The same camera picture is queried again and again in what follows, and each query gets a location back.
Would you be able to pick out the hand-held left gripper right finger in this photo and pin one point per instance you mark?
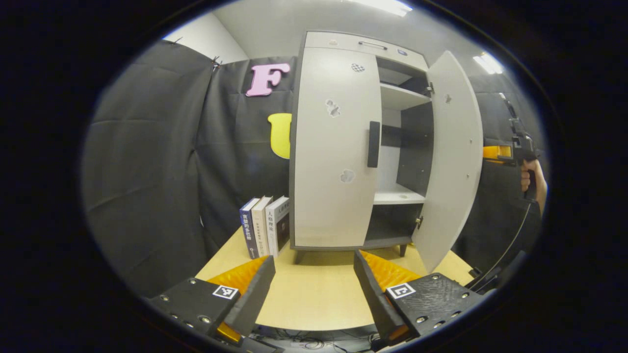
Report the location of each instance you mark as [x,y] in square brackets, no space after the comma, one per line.
[375,299]

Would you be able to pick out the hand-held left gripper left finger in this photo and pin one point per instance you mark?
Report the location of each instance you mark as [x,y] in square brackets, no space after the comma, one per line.
[255,299]

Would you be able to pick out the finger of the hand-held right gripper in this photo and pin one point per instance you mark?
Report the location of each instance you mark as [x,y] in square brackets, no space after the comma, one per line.
[495,152]

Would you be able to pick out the grey shoe cabinet door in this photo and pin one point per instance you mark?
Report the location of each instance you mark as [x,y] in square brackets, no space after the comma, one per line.
[451,162]
[328,206]

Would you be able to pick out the grey double-door shoe cabinet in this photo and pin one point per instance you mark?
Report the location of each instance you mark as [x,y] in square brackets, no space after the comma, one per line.
[417,157]

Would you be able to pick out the white cabinet shelf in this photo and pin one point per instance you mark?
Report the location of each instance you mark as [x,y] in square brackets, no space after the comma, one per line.
[397,197]
[400,95]

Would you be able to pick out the grey cabinet drawer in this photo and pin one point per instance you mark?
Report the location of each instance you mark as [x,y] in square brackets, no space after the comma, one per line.
[333,43]

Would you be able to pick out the blue book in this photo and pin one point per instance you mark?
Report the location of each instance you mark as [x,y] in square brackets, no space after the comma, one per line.
[248,235]

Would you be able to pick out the cream book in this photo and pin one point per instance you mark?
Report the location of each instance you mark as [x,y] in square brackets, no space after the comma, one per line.
[261,230]

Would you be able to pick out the white book with dark cover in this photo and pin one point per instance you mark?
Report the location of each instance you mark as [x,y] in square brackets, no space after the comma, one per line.
[274,230]

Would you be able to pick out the long ceiling light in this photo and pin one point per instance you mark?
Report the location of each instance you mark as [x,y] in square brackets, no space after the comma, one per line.
[387,6]
[488,63]

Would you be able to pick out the black backdrop cloth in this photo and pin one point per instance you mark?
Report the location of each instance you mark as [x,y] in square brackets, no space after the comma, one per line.
[147,162]

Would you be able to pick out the small black cloth clip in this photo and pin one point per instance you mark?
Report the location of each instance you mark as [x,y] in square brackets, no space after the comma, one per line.
[216,61]
[175,40]

